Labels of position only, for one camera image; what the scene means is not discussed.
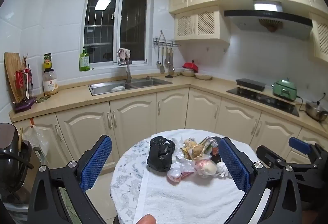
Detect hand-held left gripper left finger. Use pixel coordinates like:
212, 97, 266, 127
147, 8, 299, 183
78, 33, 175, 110
27, 135, 113, 224

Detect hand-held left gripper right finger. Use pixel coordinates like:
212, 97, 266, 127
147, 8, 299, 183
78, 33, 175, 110
218, 137, 303, 224

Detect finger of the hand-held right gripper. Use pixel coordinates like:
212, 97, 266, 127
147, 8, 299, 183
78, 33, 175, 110
288, 137, 328, 164
256, 145, 312, 173

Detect white tissue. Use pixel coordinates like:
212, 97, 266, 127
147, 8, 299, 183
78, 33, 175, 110
216, 162, 229, 177

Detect brown lumpy food piece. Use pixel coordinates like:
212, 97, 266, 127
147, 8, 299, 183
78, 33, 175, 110
188, 144, 206, 161

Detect person's left hand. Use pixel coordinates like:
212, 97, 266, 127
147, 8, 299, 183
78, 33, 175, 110
134, 214, 156, 224

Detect red and white wrapped lump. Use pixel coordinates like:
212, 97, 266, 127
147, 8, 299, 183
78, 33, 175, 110
195, 159, 217, 179

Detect green and white snack packet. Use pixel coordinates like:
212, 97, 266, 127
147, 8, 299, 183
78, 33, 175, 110
198, 137, 219, 155

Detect stainless steel pot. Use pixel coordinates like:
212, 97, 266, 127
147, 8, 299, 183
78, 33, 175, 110
305, 101, 328, 122

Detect crumpled clear plastic bag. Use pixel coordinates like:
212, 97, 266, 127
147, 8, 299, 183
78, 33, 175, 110
171, 138, 198, 174

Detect cream lower kitchen cabinets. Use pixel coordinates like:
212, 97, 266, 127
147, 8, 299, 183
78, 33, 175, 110
13, 87, 328, 176

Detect green electric cooker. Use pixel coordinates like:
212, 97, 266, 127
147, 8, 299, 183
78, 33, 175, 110
272, 78, 298, 101

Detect black glass gas stove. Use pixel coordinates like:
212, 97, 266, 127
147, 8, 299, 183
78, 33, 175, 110
226, 87, 300, 117

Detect pink food packet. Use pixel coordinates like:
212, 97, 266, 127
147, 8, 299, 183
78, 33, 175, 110
167, 168, 183, 184

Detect hanging clear plastic bag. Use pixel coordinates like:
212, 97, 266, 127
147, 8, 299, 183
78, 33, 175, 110
24, 124, 49, 158

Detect white terry towel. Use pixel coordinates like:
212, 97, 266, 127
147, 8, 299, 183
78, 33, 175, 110
133, 129, 257, 224

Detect black plastic bag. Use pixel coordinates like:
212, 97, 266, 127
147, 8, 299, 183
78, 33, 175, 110
147, 136, 176, 172

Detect stainless steel sink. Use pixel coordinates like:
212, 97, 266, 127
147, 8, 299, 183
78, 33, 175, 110
88, 77, 173, 96

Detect black grill tray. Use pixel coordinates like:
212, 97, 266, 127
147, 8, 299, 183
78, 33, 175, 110
235, 78, 265, 91

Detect black bucket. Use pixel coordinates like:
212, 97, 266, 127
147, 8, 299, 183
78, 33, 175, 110
0, 123, 34, 196

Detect clear plastic storage jar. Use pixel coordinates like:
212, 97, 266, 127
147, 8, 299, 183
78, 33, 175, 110
42, 69, 59, 96

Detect purple utensil holder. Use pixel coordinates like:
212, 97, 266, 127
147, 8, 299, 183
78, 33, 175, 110
14, 98, 36, 113

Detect steel kitchen faucet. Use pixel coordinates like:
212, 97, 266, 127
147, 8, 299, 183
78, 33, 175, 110
117, 49, 132, 83

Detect green glass bottle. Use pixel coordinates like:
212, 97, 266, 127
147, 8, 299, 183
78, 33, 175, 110
79, 47, 91, 72

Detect dark yellow-label sauce bottle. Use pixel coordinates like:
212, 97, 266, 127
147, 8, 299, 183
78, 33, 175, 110
43, 53, 53, 71

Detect red kitchen utensils bundle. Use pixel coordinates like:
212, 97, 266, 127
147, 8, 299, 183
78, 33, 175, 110
15, 53, 35, 100

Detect hanging steel spatula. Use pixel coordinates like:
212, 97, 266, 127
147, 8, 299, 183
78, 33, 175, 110
160, 47, 166, 74

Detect black range hood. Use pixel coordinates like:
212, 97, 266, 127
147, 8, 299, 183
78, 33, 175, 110
224, 0, 313, 40

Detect wooden cutting board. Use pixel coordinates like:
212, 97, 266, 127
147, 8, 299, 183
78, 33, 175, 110
3, 52, 26, 103

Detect dark kitchen window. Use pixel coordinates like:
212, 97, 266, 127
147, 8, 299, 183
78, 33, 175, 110
83, 0, 150, 65

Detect cream lattice-door wall cabinet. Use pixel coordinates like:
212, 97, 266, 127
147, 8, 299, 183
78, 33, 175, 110
309, 12, 328, 63
174, 6, 231, 46

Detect metal wall utensil rack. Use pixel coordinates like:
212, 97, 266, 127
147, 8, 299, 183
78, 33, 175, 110
153, 31, 181, 48

